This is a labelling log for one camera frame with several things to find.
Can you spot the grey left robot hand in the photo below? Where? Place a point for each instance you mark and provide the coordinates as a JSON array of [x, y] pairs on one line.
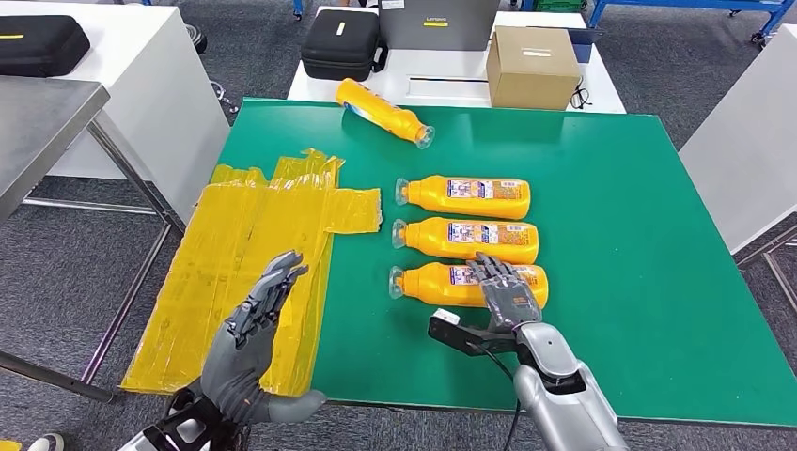
[[243, 355]]

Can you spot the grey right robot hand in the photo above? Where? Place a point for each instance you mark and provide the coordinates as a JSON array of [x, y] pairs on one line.
[[507, 299]]

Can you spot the orange Tide detergent bottle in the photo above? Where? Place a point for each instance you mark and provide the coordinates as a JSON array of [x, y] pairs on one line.
[[429, 239], [436, 199], [423, 285], [373, 109]]

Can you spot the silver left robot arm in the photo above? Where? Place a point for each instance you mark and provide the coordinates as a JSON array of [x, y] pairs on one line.
[[187, 429]]

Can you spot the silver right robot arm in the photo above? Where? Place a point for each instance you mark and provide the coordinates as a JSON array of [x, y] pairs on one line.
[[560, 404]]

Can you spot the yellow taped plastic sheet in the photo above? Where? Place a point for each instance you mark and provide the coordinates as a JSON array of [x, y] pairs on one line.
[[249, 218]]

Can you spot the black eyeglasses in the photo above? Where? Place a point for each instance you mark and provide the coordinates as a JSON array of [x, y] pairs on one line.
[[573, 98]]

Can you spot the white shoe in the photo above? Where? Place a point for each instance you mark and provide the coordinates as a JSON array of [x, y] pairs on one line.
[[46, 444]]

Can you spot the brown cardboard box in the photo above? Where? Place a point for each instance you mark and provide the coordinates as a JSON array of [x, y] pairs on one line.
[[529, 74]]

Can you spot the white table with slot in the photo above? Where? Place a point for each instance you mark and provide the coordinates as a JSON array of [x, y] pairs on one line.
[[373, 90]]

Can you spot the dark blue notebook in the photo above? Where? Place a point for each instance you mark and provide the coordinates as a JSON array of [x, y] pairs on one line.
[[585, 46]]

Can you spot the grey Lenovo laptop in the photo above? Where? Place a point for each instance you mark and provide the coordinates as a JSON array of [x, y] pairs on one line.
[[436, 34]]

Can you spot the white desk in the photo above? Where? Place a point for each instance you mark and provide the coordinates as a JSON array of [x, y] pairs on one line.
[[149, 93], [747, 155]]

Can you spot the green plastic crate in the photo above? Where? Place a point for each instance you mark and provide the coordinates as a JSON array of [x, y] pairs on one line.
[[560, 5]]

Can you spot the black case with white label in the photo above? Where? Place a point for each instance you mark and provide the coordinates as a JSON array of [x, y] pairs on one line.
[[339, 50]]

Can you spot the stainless steel table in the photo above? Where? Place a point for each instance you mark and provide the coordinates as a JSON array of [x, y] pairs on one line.
[[37, 124]]

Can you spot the blue metal leg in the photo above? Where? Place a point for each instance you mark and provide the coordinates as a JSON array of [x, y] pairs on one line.
[[297, 7]]

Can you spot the black case with yellow stripe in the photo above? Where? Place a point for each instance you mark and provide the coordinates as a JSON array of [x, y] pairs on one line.
[[37, 50]]

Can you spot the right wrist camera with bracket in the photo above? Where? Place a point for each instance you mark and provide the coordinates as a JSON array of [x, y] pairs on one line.
[[454, 333]]

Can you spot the steel desk frame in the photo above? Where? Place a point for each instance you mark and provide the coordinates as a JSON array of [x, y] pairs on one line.
[[783, 287]]

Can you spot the blue metal frame cart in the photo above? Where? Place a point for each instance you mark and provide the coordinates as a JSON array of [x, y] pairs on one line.
[[775, 18]]

